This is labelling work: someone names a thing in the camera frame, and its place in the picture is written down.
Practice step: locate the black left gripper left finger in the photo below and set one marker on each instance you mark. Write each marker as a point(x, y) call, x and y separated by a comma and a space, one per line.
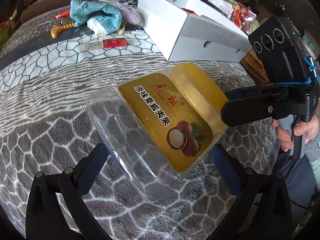
point(44, 218)

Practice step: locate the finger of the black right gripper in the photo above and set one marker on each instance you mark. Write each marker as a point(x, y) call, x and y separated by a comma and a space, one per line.
point(250, 104)

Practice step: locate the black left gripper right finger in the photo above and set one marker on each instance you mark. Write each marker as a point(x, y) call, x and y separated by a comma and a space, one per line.
point(262, 208)

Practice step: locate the clear plastic nut jar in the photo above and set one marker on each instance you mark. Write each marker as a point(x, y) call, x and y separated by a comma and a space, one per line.
point(159, 126)

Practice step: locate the grey sleeve forearm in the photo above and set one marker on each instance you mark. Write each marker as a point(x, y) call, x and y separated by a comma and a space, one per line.
point(312, 152)

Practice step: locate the person's right hand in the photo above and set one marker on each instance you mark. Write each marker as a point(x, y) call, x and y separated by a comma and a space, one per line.
point(310, 129)

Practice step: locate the wicker basket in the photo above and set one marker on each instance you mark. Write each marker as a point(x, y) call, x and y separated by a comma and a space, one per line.
point(255, 67)

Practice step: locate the red snack bag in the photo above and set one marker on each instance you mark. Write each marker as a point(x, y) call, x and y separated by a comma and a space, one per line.
point(237, 12)

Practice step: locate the white cardboard box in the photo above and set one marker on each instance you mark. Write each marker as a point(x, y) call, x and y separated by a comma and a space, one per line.
point(189, 30)

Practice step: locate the patterned grey blanket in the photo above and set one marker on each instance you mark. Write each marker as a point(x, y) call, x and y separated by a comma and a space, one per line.
point(45, 127)

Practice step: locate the teal knitted cloth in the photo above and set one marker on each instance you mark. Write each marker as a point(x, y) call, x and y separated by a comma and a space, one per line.
point(101, 18)

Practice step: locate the red plastic tool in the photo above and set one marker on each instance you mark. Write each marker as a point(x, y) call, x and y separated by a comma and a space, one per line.
point(62, 15)

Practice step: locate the black camera box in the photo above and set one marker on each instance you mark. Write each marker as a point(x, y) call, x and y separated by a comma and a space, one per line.
point(278, 47)

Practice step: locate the yellow handled corkscrew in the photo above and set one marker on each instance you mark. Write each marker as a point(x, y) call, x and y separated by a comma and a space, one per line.
point(56, 29)

